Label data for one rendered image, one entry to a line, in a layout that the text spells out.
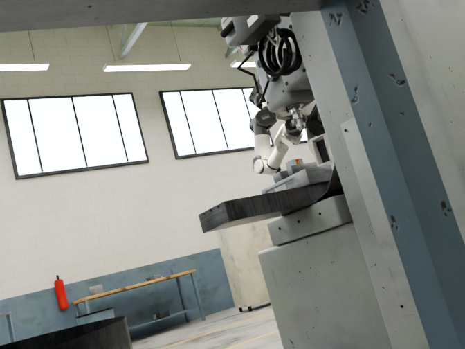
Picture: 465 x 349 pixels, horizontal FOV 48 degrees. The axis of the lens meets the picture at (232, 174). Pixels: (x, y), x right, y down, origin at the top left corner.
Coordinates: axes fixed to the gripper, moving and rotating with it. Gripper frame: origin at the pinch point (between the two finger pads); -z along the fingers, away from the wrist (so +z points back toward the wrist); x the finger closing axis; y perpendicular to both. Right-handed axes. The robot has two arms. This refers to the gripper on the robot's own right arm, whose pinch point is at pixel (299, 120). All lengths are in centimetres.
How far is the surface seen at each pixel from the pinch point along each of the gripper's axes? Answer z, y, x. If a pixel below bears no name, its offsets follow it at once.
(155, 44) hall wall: 827, -442, -12
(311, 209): -16.8, 42.7, -11.1
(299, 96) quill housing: -9.8, -8.6, 0.7
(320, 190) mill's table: -15.2, 35.9, -4.6
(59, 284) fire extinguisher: 683, 9, -276
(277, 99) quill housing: -5.5, -10.9, -8.4
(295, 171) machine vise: -12.5, 24.7, -11.7
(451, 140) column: -88, 39, 17
